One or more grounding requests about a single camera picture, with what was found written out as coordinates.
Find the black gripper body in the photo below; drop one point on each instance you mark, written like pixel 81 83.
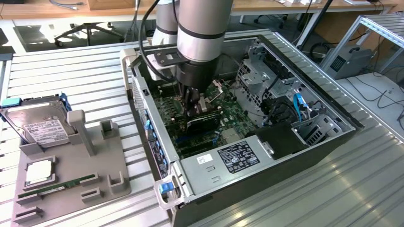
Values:
pixel 197 73

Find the graphics card with metal bracket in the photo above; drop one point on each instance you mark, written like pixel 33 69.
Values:
pixel 201 124

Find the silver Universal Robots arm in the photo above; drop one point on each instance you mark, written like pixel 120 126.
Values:
pixel 201 28

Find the black RAM slot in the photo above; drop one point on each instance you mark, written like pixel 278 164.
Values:
pixel 168 92
pixel 165 86

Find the metal socket cover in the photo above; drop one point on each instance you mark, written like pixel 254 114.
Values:
pixel 217 86

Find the green motherboard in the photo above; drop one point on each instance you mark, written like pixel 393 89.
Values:
pixel 229 111

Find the silver chipset heatsink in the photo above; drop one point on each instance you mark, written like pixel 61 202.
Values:
pixel 232 135

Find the grey metal drive cage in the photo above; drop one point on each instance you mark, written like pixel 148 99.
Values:
pixel 252 78

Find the black expansion slot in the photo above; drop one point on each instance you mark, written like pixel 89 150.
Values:
pixel 197 147

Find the grey power supply unit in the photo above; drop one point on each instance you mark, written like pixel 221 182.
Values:
pixel 205 179

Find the black office chair base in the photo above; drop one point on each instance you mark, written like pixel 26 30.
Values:
pixel 270 16

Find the blue case latch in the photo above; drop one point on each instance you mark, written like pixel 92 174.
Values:
pixel 165 188

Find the grey office chair base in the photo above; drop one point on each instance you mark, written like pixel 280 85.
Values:
pixel 89 28

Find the grey metal disk bay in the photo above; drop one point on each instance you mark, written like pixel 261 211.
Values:
pixel 318 132

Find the black slanted pole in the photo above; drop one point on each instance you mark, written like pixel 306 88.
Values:
pixel 314 20

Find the black open PC case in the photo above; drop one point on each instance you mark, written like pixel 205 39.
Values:
pixel 252 203

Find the grey parts rack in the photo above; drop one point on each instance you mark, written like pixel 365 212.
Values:
pixel 72 165

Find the silver hard disk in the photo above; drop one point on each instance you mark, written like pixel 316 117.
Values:
pixel 40 123

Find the grey computer box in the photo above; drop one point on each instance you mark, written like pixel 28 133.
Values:
pixel 353 65

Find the wooden office desk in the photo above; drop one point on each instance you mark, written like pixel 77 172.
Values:
pixel 37 11
pixel 346 8

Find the green RAM stick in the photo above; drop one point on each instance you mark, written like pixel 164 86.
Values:
pixel 56 187

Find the blue disk carrier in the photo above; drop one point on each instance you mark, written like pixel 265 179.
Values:
pixel 10 103

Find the silver CPU chip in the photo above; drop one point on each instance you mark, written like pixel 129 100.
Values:
pixel 38 171

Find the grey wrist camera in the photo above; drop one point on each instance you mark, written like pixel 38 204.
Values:
pixel 164 60

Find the aluminium profile frame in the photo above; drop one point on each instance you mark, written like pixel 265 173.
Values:
pixel 381 27

